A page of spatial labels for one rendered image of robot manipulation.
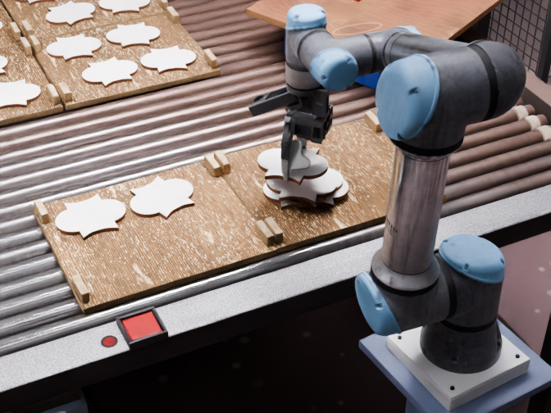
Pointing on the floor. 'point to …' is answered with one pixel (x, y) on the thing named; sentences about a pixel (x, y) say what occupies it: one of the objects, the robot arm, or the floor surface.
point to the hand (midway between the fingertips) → (292, 163)
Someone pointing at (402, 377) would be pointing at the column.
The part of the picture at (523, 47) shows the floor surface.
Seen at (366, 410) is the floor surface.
